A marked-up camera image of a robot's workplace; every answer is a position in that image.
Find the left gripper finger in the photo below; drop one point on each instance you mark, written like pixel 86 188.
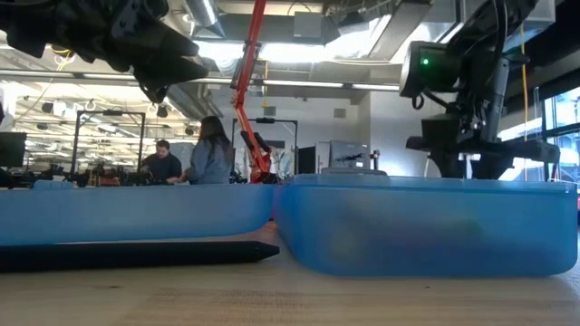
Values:
pixel 176 63
pixel 156 93

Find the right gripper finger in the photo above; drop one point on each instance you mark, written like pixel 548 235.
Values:
pixel 491 167
pixel 448 165

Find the blue plastic supply box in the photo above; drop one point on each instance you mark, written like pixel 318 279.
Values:
pixel 408 226

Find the black marker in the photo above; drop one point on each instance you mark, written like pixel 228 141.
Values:
pixel 136 256

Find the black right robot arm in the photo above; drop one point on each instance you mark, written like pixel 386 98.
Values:
pixel 494 27

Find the red desk lamp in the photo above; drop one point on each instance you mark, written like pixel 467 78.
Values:
pixel 247 68

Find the person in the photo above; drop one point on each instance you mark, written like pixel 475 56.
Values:
pixel 210 158
pixel 163 167

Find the ceiling light strip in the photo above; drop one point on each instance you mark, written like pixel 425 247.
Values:
pixel 303 83

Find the black monitor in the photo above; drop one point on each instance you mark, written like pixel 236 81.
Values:
pixel 11 149
pixel 307 158

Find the silver ventilation duct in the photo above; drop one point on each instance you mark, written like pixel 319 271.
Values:
pixel 204 13

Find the black window frame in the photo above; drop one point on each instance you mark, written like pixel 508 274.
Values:
pixel 562 130

